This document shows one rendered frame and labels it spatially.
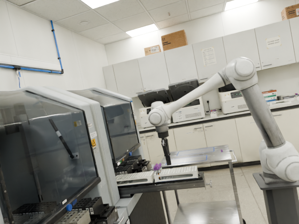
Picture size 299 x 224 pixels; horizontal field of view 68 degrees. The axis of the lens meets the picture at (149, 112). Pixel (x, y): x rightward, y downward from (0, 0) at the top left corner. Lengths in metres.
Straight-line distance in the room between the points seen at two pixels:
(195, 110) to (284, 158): 2.55
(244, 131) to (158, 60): 1.92
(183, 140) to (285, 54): 2.15
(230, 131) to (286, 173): 2.52
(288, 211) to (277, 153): 0.48
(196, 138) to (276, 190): 2.35
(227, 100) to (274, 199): 2.35
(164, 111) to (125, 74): 3.06
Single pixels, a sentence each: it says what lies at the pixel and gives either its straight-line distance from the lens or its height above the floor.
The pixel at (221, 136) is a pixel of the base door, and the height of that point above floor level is 0.56.
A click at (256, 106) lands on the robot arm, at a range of 1.38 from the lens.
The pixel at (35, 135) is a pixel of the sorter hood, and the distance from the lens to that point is 1.03.
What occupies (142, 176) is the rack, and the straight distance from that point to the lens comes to 1.63.
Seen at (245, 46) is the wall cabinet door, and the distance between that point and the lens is 4.20.
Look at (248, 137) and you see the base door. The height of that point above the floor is 0.48.
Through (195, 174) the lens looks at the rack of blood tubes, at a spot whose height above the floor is 0.84.
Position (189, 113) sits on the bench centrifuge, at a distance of 3.83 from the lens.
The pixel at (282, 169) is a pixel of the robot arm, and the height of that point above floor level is 0.88.
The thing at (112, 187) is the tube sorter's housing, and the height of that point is 0.86.
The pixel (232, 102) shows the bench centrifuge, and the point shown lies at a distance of 3.83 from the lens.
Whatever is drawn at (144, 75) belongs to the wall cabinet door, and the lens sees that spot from 4.23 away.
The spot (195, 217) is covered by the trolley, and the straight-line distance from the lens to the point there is 2.23.
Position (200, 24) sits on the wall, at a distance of 4.58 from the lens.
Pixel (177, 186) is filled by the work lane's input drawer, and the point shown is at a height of 0.78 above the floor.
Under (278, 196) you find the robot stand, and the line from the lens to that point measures 1.72.
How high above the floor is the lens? 1.38
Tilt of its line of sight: 3 degrees down
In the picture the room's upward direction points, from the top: 12 degrees counter-clockwise
